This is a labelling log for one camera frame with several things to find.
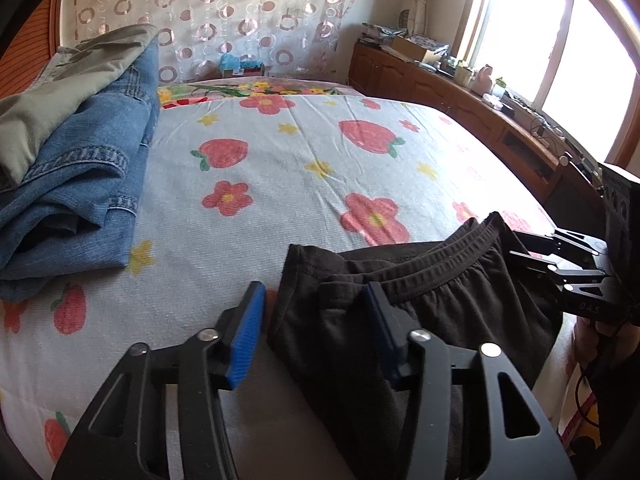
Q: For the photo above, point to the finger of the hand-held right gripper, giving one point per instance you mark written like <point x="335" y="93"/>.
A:
<point x="560" y="244"/>
<point x="560" y="272"/>

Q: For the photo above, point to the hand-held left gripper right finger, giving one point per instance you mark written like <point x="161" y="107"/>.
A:
<point x="382" y="330"/>

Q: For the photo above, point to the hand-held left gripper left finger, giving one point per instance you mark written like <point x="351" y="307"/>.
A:
<point x="247" y="335"/>

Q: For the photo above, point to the black pants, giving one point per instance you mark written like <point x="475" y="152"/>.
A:
<point x="450" y="320"/>

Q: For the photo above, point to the olive green pants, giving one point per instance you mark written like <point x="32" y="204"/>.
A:
<point x="55" y="105"/>

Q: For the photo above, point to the person's right hand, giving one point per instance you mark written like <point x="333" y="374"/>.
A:
<point x="587" y="345"/>

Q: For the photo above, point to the dark brown chair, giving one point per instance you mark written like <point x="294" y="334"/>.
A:
<point x="580" y="200"/>

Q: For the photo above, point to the small black box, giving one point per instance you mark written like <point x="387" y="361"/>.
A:
<point x="507" y="109"/>

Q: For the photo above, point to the strawberry flower print bed sheet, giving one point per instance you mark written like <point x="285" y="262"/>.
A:
<point x="280" y="170"/>

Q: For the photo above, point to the pink figurine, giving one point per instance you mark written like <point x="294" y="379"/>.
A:
<point x="484" y="80"/>

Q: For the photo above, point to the long wooden cabinet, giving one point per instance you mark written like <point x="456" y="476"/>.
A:
<point x="450" y="95"/>

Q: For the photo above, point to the bright window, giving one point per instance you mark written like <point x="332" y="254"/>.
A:
<point x="550" y="35"/>

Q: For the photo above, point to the blue jeans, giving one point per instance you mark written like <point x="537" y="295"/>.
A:
<point x="75" y="175"/>

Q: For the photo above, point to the open cardboard box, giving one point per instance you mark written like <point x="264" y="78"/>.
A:
<point x="412" y="49"/>

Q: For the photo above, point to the yellow floral blanket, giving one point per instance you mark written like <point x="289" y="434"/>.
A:
<point x="240" y="89"/>

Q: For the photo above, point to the blue plastic bag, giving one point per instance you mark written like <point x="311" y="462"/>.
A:
<point x="230" y="62"/>

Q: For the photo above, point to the stack of magazines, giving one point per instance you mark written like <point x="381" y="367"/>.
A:
<point x="380" y="34"/>

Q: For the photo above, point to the circle pattern sheer curtain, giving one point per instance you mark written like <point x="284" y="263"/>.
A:
<point x="210" y="10"/>

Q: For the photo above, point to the orange slatted wooden panel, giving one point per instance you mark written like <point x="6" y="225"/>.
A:
<point x="30" y="55"/>

